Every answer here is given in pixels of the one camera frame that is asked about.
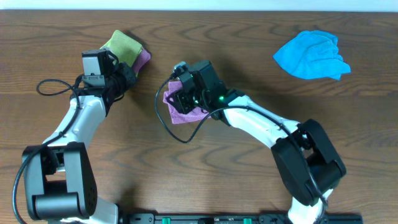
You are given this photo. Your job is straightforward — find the purple microfiber cloth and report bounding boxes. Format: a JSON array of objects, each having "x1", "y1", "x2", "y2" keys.
[{"x1": 162, "y1": 80, "x2": 212, "y2": 125}]

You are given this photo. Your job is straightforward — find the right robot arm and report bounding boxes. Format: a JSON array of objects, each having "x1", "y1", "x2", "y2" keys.
[{"x1": 168, "y1": 60, "x2": 346, "y2": 223}]

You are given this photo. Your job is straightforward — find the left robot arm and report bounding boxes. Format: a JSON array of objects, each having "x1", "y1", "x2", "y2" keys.
[{"x1": 18, "y1": 63, "x2": 136, "y2": 223}]

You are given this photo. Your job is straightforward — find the folded green cloth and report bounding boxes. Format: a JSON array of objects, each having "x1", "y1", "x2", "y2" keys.
[{"x1": 101, "y1": 30, "x2": 143, "y2": 67}]

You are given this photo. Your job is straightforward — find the folded purple cloth in stack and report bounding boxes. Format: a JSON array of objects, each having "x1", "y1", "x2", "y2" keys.
[{"x1": 131, "y1": 48, "x2": 151, "y2": 76}]

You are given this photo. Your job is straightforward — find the blue crumpled cloth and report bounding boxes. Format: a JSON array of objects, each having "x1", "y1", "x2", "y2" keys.
[{"x1": 273, "y1": 30, "x2": 351, "y2": 80}]

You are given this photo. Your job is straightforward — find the left black cable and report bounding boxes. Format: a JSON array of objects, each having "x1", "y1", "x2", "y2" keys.
[{"x1": 11, "y1": 51, "x2": 121, "y2": 224}]

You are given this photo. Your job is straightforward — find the black cable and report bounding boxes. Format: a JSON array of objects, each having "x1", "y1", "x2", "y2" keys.
[
  {"x1": 154, "y1": 73, "x2": 329, "y2": 224},
  {"x1": 11, "y1": 51, "x2": 121, "y2": 224}
]

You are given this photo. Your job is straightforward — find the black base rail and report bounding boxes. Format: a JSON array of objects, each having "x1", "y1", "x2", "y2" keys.
[{"x1": 119, "y1": 212, "x2": 364, "y2": 224}]

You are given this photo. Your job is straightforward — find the right black cable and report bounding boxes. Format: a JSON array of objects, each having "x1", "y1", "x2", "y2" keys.
[{"x1": 154, "y1": 73, "x2": 329, "y2": 224}]

